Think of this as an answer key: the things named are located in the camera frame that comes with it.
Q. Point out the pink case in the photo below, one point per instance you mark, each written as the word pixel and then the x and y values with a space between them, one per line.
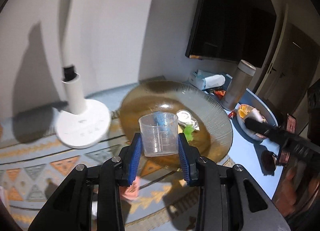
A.
pixel 132 192

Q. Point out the patterned blue woven mat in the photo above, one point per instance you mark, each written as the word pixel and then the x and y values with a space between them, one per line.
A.
pixel 79 190

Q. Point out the blue rectangular box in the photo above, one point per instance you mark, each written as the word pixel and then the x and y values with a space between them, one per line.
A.
pixel 159 118

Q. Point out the dark sunglasses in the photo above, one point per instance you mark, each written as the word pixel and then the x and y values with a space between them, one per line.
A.
pixel 268 160

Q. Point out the clear correction tape dispenser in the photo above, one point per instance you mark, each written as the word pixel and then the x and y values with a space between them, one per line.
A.
pixel 186 118

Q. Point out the green leafy toy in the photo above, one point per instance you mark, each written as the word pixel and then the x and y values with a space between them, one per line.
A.
pixel 188 131

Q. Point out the dark wall television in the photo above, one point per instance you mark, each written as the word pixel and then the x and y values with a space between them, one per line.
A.
pixel 232 30

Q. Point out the clear measuring cup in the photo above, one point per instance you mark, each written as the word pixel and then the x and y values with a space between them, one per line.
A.
pixel 159 140

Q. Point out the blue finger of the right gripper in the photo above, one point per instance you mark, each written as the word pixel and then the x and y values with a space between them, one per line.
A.
pixel 264 129

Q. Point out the metal thermos bottle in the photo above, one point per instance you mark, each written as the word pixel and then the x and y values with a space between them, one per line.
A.
pixel 240 81

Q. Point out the white desk lamp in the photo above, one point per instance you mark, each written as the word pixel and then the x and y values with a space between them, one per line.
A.
pixel 85 121

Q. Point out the plate of orange slices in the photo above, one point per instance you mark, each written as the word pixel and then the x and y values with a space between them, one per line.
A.
pixel 248 114

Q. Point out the tissue pack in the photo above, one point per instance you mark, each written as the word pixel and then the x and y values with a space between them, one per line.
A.
pixel 205 80

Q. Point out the amber ribbed glass bowl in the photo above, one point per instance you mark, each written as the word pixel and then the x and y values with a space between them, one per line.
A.
pixel 207 124

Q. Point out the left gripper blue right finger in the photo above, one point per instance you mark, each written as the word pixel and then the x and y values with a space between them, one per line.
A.
pixel 188 156

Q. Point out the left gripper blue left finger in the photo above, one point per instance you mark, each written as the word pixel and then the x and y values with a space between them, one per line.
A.
pixel 134 157

